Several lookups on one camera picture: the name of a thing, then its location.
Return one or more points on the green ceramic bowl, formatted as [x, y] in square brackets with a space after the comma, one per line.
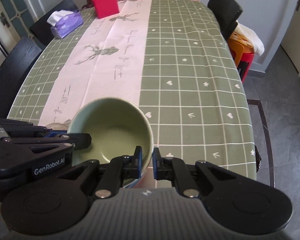
[116, 127]

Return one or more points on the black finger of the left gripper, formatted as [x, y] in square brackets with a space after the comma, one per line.
[72, 141]

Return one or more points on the black chair left far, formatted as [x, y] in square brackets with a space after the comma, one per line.
[41, 29]

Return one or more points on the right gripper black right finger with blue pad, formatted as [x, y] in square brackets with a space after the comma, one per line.
[197, 180]

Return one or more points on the black chair right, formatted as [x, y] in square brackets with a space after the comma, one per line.
[226, 13]

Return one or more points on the blue steel bowl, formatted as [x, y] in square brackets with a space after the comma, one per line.
[131, 182]

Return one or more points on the red box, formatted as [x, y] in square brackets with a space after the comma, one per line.
[105, 8]

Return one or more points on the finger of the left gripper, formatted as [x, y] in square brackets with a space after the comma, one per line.
[54, 133]

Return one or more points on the black chair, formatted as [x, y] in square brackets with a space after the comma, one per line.
[226, 13]
[14, 70]
[41, 29]

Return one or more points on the white cloth on stool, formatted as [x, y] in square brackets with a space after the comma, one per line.
[249, 35]

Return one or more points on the purple tissue pack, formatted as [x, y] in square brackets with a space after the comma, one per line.
[63, 22]

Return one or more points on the pink deer table runner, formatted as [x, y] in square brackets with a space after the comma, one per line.
[107, 62]

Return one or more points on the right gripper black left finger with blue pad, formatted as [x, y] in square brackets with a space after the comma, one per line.
[105, 180]

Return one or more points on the orange red stool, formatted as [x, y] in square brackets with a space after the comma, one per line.
[243, 55]

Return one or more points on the black chair left near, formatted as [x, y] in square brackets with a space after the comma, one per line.
[14, 70]

